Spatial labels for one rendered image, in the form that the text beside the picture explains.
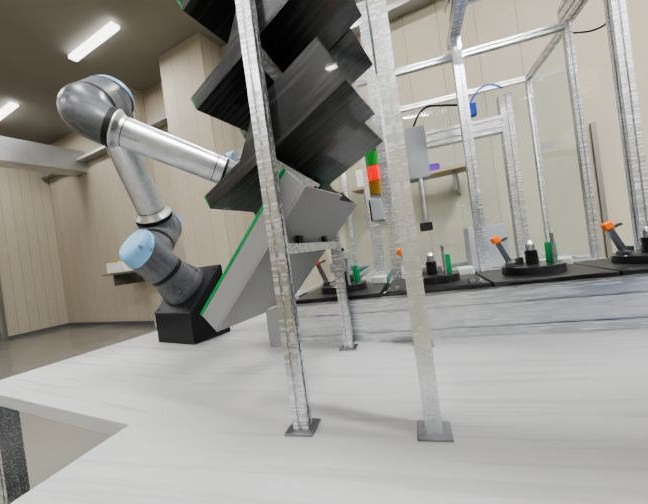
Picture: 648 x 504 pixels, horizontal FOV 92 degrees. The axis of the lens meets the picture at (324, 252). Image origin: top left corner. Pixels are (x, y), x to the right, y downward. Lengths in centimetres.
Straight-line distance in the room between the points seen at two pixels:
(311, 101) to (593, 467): 50
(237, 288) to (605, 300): 71
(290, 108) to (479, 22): 444
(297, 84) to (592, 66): 427
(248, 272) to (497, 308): 54
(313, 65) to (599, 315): 71
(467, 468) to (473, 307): 43
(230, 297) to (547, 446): 44
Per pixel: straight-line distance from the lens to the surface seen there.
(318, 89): 46
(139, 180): 111
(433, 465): 41
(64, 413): 85
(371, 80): 123
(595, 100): 452
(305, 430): 48
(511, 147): 210
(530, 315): 81
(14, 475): 132
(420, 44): 487
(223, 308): 53
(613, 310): 86
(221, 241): 532
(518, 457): 43
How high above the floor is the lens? 110
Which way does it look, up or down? level
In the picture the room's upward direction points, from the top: 8 degrees counter-clockwise
